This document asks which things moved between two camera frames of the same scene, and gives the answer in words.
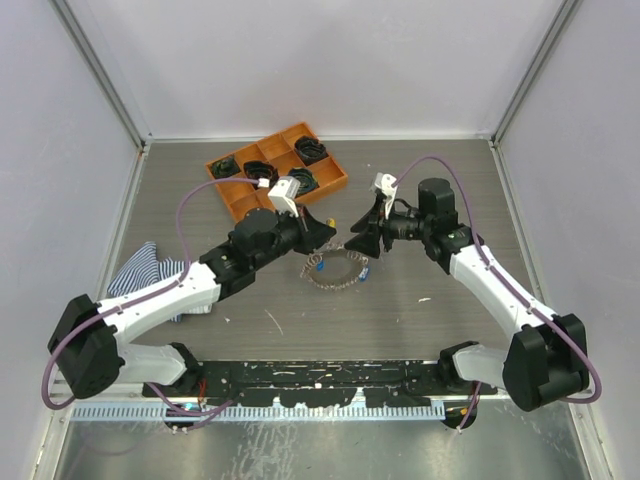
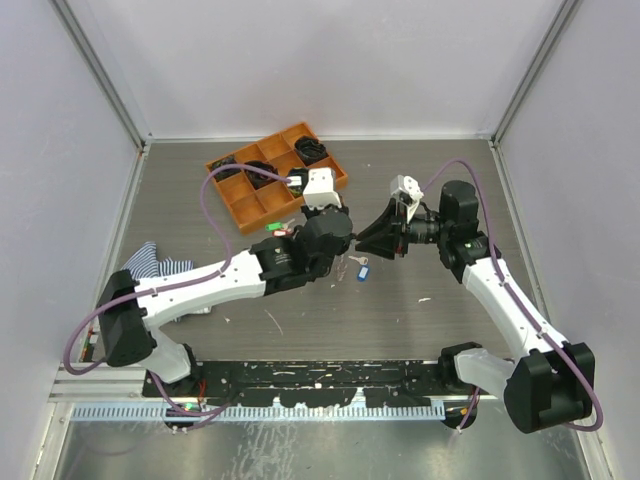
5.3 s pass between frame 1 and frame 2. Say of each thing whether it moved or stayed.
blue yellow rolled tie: stayed
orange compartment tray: stayed
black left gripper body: moved
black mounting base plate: stayed
